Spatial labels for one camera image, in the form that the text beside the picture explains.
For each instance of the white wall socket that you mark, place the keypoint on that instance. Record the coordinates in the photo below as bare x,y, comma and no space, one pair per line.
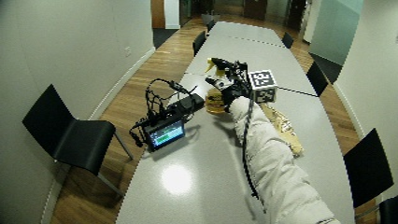
128,51

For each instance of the white marker cube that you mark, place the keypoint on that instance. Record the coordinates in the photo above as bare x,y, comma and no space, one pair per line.
264,86

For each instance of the black chair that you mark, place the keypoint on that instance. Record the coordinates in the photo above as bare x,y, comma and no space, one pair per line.
211,25
366,169
389,211
317,77
288,39
199,42
68,135

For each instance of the spray bottle with yellow liquid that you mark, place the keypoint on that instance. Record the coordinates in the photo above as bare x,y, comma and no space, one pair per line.
215,104

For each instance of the black box device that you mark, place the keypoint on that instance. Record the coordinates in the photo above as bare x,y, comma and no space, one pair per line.
188,104

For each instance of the small black monitor screen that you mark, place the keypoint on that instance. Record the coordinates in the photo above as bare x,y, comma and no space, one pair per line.
165,133

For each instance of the brown wooden door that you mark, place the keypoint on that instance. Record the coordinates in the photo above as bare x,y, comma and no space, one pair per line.
157,14

